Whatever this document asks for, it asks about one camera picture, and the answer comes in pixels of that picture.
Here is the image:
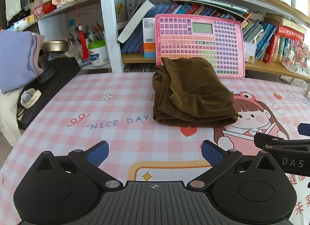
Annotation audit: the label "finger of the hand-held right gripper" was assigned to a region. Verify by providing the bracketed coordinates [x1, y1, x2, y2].
[298, 123, 310, 136]
[254, 132, 310, 177]

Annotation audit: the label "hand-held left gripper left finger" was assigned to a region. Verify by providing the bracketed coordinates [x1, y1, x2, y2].
[36, 141, 124, 190]

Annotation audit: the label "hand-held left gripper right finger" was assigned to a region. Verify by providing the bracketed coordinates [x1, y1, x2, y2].
[189, 140, 276, 190]

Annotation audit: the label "brown velvet pants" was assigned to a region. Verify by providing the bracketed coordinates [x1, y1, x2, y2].
[152, 57, 240, 127]

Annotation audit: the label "pink checked printed table mat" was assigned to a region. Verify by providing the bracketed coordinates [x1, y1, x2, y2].
[0, 71, 310, 225]

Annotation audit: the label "colourful flower bouquet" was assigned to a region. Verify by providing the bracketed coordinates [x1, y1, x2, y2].
[282, 42, 310, 76]

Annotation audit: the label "white wristwatch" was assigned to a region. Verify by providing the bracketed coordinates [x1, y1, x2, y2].
[20, 89, 42, 109]

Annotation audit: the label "black box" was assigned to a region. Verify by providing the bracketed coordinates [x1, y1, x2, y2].
[17, 57, 81, 130]

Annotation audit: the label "cream cloth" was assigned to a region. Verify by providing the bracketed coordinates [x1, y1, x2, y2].
[0, 93, 22, 147]

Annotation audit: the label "row of assorted thin books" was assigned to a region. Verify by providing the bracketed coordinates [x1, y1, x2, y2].
[240, 13, 306, 64]

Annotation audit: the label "white jar with green lid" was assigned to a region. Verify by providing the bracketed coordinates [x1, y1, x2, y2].
[87, 40, 110, 67]

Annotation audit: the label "dark round object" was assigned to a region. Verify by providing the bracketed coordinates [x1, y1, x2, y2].
[37, 51, 55, 84]

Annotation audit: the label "pink learning tablet toy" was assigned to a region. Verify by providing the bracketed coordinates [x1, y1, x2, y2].
[154, 14, 246, 79]

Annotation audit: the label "red tassel charm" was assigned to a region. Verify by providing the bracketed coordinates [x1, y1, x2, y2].
[75, 1, 90, 60]

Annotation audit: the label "row of dark blue books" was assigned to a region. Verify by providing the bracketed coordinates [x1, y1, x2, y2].
[121, 2, 243, 54]

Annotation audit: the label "brass bowl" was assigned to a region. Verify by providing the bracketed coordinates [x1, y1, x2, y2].
[42, 40, 69, 53]

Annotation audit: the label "pink folded garment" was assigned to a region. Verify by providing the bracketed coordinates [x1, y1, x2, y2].
[30, 34, 45, 75]

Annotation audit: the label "bunch of pens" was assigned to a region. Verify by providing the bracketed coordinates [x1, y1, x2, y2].
[69, 22, 105, 45]

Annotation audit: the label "orange and blue carton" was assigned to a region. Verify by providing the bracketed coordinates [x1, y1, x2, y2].
[142, 17, 157, 59]

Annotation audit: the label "purple folded garment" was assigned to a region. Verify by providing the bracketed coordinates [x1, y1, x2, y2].
[0, 30, 38, 94]

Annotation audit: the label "thick leaning book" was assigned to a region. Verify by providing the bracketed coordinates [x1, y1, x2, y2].
[117, 0, 155, 44]

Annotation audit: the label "grey laptop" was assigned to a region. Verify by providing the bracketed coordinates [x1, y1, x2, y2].
[167, 0, 249, 14]

